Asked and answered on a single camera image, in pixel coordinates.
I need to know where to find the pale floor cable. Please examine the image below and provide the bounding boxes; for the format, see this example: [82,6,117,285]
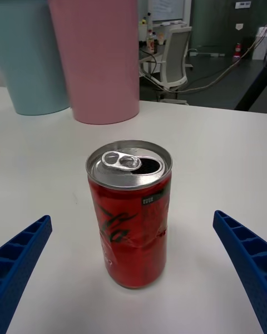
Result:
[155,37,264,94]

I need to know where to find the pink plastic bin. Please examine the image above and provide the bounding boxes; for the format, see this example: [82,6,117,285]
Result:
[44,0,140,125]

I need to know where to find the white mesh office chair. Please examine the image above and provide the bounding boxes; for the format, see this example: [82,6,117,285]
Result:
[140,26,194,104]

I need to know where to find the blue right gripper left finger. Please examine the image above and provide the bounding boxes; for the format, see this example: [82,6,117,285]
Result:
[0,214,53,334]

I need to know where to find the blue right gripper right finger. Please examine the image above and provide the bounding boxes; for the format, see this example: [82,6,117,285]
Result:
[212,210,267,334]

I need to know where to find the pale blue plastic bin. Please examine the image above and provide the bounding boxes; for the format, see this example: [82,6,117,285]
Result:
[0,0,72,116]

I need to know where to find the small plastic bottle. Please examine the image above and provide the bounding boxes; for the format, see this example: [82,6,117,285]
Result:
[146,29,155,54]

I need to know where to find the red drink can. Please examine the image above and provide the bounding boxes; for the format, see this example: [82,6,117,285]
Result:
[85,140,173,289]

